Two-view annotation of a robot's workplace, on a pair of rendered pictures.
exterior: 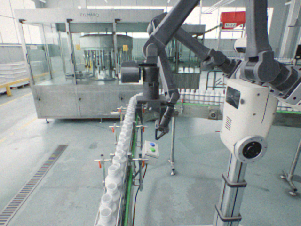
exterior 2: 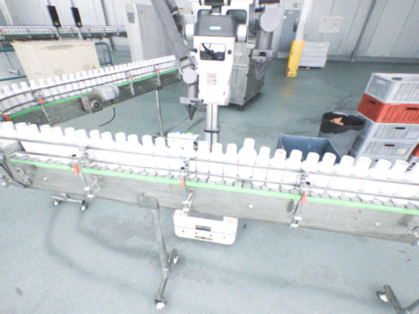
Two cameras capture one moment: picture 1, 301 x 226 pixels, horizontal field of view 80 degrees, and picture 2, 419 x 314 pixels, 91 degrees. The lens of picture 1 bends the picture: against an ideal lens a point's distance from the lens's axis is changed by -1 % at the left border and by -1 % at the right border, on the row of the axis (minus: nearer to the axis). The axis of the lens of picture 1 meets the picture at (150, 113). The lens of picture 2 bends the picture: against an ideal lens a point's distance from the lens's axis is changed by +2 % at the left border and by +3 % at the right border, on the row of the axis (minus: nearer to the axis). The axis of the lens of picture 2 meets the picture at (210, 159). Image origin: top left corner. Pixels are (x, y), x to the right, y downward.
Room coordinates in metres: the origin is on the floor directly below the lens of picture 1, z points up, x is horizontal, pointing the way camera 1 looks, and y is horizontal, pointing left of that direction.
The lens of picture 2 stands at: (0.64, 0.85, 1.57)
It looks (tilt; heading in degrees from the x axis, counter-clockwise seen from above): 34 degrees down; 280
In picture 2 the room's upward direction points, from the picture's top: 2 degrees clockwise
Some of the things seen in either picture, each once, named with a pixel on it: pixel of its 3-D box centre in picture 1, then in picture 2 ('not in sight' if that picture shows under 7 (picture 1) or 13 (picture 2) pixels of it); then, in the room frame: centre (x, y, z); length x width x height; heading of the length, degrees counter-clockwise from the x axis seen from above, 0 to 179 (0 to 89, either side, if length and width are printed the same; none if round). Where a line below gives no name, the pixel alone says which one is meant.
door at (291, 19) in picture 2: not in sight; (290, 35); (-0.97, -11.86, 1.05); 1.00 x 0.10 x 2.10; 2
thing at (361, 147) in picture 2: not in sight; (376, 141); (-1.03, -1.85, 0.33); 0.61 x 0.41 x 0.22; 8
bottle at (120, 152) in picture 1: (120, 165); (203, 159); (0.80, 0.15, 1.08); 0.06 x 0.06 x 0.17
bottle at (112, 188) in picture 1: (113, 202); (260, 166); (0.56, 0.15, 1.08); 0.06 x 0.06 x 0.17
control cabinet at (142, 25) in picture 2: not in sight; (145, 44); (3.81, -5.49, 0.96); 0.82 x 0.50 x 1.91; 74
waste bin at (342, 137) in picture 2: not in sight; (333, 142); (-0.49, -1.73, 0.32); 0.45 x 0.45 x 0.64
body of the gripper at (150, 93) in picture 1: (150, 92); (263, 42); (0.61, 0.00, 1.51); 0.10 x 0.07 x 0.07; 91
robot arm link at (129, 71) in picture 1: (138, 64); (270, 8); (0.61, 0.04, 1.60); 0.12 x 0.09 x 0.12; 94
